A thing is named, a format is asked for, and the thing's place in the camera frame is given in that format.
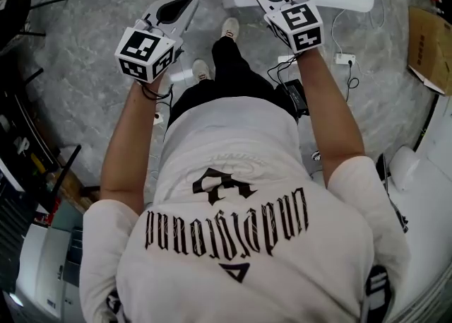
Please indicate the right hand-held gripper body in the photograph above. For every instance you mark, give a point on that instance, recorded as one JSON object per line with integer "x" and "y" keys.
{"x": 300, "y": 24}

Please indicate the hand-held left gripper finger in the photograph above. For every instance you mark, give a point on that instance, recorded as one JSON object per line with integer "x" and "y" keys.
{"x": 187, "y": 19}
{"x": 166, "y": 5}

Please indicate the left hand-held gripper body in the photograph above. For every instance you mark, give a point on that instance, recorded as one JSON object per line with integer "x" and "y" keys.
{"x": 146, "y": 51}

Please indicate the person's left forearm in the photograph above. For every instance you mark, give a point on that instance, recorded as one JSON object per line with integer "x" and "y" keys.
{"x": 130, "y": 145}

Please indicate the person's right forearm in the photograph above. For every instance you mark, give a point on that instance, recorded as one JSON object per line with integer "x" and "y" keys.
{"x": 332, "y": 120}

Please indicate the person's right white shoe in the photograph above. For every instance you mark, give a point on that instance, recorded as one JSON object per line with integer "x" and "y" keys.
{"x": 230, "y": 27}

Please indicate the person's white shoe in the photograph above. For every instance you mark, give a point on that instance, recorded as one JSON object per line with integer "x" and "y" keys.
{"x": 230, "y": 27}
{"x": 201, "y": 69}

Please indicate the black wrist band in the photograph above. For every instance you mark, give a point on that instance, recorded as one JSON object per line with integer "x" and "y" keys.
{"x": 153, "y": 93}

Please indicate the person's left white shoe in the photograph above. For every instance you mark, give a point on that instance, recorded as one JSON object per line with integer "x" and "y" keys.
{"x": 201, "y": 69}

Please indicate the white power strip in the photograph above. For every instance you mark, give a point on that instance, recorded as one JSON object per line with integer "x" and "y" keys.
{"x": 345, "y": 58}

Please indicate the white floor socket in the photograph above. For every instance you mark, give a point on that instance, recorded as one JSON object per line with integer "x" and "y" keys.
{"x": 158, "y": 118}

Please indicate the black power box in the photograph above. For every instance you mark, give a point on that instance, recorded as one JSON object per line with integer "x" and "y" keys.
{"x": 296, "y": 95}

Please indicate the black trousers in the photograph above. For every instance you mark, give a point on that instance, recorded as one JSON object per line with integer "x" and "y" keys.
{"x": 233, "y": 77}

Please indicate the brown cardboard box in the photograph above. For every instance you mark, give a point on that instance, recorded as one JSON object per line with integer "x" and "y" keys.
{"x": 429, "y": 49}

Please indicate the black chair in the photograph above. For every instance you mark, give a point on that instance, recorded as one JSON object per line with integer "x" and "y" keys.
{"x": 19, "y": 0}

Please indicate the dark storage shelf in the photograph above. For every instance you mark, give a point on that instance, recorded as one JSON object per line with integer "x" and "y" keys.
{"x": 24, "y": 130}

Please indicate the white printed t-shirt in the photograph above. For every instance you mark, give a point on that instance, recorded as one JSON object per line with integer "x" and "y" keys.
{"x": 229, "y": 244}

